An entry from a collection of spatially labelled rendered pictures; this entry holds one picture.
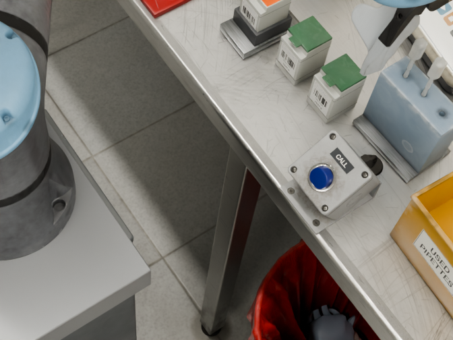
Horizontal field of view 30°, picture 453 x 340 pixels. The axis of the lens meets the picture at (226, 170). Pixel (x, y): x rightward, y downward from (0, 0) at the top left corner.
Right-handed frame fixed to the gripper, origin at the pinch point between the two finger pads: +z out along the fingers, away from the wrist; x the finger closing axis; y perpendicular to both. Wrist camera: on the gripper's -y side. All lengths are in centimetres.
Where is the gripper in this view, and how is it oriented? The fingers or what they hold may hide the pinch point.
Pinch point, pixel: (418, 48)
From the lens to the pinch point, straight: 93.4
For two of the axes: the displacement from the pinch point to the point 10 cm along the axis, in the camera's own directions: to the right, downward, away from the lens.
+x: -8.0, 5.0, -3.4
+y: -6.0, -7.3, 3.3
